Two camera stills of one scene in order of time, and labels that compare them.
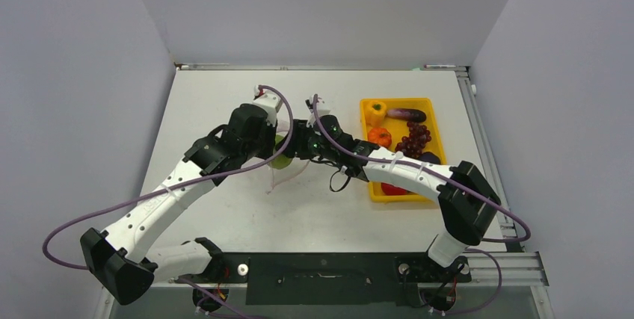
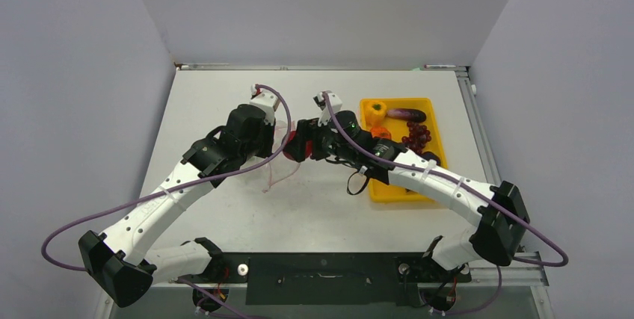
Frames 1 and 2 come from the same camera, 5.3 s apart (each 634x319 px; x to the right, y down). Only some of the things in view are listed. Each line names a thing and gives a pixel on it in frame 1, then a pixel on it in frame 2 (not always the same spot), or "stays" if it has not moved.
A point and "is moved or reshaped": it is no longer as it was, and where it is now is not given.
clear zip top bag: (282, 167) stays
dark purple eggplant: (430, 157) stays
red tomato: (390, 190) is moved or reshaped
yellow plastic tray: (403, 125) stays
